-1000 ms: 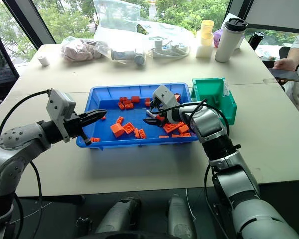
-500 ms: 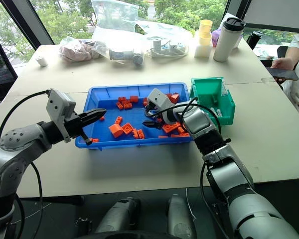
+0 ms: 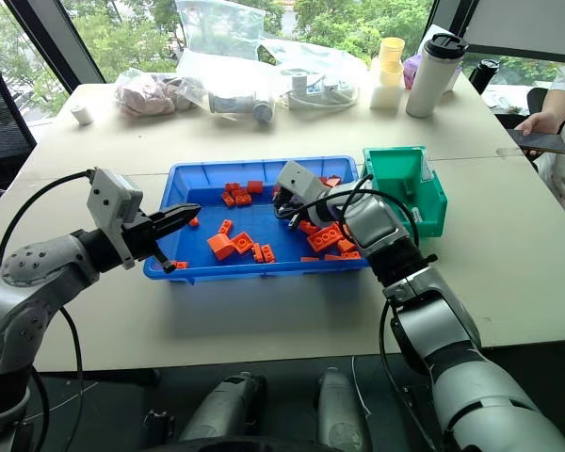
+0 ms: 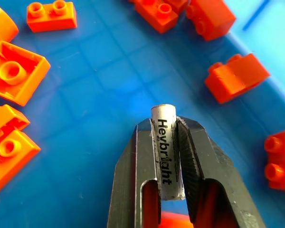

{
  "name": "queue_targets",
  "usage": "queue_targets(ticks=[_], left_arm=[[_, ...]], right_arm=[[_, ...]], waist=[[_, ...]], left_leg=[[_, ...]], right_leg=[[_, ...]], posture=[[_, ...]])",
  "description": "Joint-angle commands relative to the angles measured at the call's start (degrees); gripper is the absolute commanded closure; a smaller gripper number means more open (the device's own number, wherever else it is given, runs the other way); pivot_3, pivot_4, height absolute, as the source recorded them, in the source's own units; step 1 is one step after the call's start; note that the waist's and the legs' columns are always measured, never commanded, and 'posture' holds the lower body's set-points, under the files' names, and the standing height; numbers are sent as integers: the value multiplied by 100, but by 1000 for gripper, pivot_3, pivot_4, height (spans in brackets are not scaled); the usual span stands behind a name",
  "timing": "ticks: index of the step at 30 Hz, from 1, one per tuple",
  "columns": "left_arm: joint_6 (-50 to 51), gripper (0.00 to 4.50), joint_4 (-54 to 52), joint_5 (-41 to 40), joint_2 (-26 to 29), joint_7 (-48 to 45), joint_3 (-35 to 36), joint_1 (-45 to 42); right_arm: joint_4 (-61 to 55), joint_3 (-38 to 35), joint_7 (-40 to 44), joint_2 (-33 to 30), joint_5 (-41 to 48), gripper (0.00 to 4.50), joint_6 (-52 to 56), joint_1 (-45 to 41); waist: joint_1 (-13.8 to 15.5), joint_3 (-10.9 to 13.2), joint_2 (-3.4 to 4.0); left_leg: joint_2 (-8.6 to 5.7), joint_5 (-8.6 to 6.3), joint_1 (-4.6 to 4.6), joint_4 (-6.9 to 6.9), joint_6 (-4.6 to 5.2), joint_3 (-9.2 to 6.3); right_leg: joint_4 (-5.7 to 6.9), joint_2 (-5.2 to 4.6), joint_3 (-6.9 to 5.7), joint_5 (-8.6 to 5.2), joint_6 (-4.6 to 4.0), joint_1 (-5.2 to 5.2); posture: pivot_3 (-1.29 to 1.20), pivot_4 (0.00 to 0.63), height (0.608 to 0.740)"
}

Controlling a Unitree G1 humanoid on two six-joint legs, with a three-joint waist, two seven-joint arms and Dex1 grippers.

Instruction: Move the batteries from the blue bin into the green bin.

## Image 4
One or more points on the blue plastic bin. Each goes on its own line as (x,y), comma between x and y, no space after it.
(104,95)

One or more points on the silver Heybright battery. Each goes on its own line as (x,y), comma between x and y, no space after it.
(166,152)

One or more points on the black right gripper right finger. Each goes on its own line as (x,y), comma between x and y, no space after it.
(218,171)

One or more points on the red two-stud toy brick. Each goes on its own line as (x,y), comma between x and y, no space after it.
(158,16)
(210,19)
(180,4)
(280,161)
(236,78)
(173,219)
(51,16)

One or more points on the orange curved toy brick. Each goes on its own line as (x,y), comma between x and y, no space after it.
(0,23)

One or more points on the orange hollow toy brick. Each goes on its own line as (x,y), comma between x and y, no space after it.
(12,156)
(16,73)
(4,118)

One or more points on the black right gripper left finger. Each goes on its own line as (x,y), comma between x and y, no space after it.
(126,180)

